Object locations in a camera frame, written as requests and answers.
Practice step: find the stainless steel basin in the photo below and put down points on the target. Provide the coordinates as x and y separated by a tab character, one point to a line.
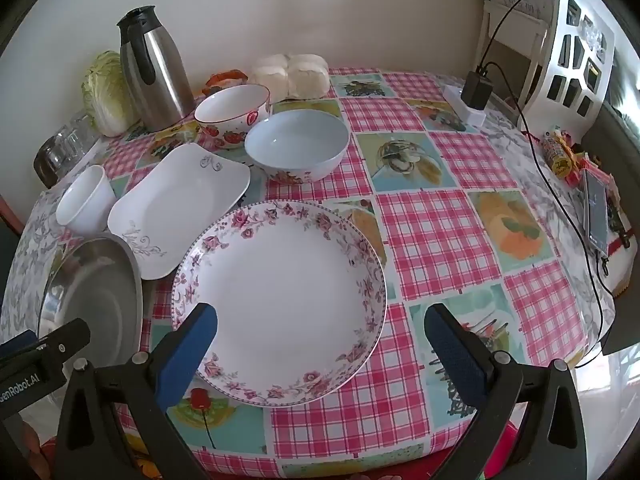
95	300

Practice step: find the clear glass cup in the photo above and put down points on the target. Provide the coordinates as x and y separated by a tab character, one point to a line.
65	152
82	130

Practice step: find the yellow snack roll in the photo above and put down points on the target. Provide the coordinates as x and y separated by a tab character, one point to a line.
559	155

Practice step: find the white cutout shelf panel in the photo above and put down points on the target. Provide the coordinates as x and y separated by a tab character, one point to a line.
575	60

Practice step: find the floral rimmed white plate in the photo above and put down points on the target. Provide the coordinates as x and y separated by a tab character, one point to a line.
285	300

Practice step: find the light blue bowl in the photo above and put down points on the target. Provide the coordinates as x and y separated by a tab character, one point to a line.
295	140

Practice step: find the stainless steel thermos jug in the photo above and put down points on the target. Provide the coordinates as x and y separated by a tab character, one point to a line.
165	80

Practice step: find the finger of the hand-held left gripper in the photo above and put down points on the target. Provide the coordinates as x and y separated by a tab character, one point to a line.
60	342

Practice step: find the grey floral tablecloth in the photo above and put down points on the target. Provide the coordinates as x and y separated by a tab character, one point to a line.
530	170

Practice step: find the red snack packets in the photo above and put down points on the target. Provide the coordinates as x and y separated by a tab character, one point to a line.
590	165

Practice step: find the glass cups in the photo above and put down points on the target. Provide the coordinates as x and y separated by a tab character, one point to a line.
47	165

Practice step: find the black charger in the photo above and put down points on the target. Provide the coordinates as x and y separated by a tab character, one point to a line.
475	90

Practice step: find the small white dish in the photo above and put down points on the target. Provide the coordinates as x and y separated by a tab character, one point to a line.
82	200

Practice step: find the smartphone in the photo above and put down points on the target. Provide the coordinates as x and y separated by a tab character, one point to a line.
596	210

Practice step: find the napa cabbage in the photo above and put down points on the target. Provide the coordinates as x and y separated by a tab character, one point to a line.
105	95

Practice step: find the white rectangular plate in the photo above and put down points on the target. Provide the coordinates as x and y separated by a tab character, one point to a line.
170	205

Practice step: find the red chair back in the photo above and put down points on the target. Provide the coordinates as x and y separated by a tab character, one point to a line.
10	217

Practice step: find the white rack frame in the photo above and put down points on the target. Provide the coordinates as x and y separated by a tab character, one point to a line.
500	7

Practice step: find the white power strip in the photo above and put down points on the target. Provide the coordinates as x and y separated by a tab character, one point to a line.
472	112

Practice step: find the orange snack packet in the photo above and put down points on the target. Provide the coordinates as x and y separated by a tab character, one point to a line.
232	75
212	87

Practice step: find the pink checked tablecloth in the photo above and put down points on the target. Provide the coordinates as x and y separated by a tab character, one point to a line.
425	230

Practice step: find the bag of white steamed buns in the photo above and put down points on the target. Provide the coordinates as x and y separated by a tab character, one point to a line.
292	75

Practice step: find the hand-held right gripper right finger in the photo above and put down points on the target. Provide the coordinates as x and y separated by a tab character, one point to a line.
455	355

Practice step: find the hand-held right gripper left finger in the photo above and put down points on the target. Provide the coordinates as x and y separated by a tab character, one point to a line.
195	345

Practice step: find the strawberry print red-rimmed bowl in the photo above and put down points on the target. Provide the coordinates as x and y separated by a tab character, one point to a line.
230	105

